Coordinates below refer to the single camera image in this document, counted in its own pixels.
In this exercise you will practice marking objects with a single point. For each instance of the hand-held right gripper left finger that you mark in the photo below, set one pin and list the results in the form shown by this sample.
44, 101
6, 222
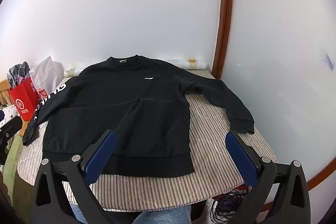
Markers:
101, 158

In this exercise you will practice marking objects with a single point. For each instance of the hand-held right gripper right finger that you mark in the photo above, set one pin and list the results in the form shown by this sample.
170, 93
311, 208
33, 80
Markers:
241, 158

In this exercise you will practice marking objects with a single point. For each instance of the black sweatshirt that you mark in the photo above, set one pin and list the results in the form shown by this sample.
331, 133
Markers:
118, 108

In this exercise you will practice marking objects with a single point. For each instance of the striped quilted table cover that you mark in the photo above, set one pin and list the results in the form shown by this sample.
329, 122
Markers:
210, 134

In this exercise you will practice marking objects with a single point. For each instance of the brown wooden baseboard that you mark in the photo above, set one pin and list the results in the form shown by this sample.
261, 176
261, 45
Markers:
324, 170

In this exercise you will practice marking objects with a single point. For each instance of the person's blue jeans leg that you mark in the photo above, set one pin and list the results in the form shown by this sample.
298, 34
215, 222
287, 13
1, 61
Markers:
162, 216

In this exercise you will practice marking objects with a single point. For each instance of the green cloth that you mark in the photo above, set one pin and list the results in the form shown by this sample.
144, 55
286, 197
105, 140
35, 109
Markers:
10, 161

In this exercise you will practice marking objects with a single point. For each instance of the red paper bag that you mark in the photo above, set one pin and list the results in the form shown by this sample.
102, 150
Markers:
23, 100

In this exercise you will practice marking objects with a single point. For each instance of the white plastic bag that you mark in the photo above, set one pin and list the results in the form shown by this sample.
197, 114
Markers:
47, 71

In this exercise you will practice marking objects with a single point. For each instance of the polka dot cloth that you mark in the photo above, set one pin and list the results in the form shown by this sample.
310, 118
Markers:
8, 115

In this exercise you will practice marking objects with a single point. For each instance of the plaid cloth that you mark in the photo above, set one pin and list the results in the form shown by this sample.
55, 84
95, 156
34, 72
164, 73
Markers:
18, 73

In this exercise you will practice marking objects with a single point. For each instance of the brown wooden door frame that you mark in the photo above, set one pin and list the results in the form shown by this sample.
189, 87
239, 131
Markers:
225, 16

